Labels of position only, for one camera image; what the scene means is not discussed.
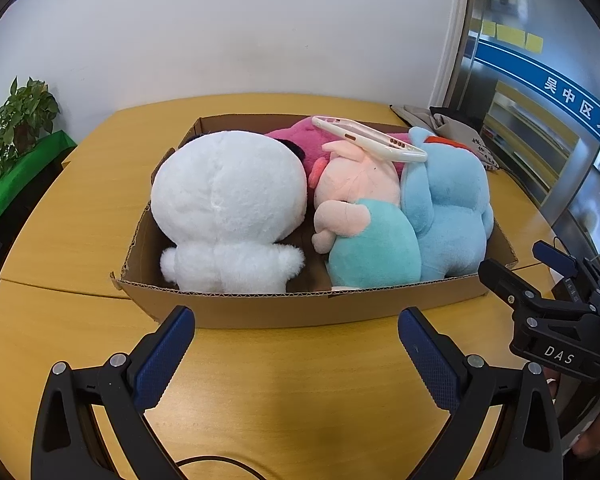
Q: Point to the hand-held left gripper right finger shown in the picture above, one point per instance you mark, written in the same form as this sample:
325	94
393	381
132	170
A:
430	360

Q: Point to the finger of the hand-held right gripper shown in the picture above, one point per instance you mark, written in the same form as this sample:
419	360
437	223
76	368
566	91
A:
555	257
505	285

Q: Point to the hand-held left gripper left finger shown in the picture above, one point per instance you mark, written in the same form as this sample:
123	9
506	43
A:
162	360

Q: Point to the light blue plush toy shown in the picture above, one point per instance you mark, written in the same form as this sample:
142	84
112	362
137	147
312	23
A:
450	210

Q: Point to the pink pig plush teal body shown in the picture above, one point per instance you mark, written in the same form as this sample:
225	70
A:
370	255

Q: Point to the cardboard box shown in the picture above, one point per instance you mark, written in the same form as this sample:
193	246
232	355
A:
280	310

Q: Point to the white phone case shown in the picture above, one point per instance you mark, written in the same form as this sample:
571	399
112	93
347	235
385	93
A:
405	152

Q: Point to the white plush toy black ears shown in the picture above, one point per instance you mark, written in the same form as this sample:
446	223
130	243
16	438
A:
230	200

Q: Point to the pink plush bear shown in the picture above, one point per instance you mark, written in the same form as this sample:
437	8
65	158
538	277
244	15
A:
290	137

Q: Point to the wooden desktop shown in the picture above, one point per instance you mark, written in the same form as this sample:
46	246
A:
80	210

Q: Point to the person's right hand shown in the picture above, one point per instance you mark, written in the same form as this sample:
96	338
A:
590	442

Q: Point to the glass partition door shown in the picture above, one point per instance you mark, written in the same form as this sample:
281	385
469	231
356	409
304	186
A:
530	125

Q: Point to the grey tote bag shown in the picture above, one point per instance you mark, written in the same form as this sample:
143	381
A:
460	130

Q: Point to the blue banner strip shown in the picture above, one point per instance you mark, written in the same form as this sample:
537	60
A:
540	77

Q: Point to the yellow sticky note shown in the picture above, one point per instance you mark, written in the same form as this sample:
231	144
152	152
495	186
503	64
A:
533	42
488	27
511	33

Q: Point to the green cloth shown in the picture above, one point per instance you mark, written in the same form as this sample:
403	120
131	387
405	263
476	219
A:
20	175

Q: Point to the green potted plant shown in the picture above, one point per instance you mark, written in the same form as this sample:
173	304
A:
22	120

